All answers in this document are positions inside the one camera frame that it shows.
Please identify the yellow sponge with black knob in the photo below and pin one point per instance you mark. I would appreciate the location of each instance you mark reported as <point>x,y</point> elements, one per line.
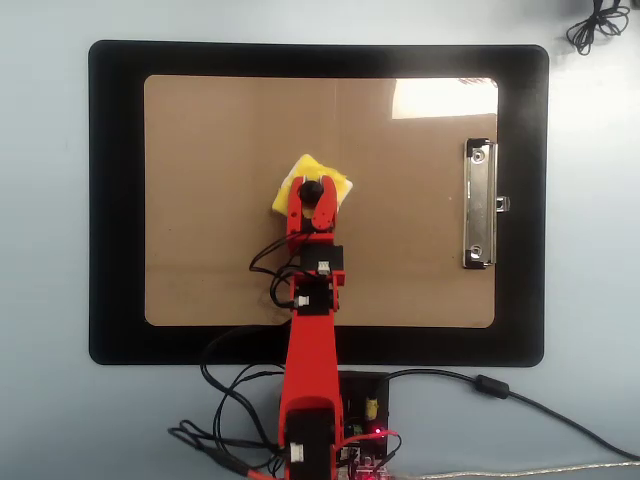
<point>310,167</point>

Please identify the brown clipboard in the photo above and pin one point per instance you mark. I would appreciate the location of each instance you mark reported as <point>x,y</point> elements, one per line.
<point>400,225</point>

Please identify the metal clipboard clip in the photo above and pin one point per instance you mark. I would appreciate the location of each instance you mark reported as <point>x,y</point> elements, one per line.
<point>477,210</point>

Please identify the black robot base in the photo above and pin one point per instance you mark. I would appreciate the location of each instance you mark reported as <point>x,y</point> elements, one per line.
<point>360,390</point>

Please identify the black rubber mat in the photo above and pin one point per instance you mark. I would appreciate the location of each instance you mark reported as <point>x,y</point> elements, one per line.
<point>120,200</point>

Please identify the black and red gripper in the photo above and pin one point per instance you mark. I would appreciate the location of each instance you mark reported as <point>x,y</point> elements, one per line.
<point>322,257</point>

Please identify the red controller board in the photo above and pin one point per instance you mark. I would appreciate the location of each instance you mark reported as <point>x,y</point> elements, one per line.
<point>367,450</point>

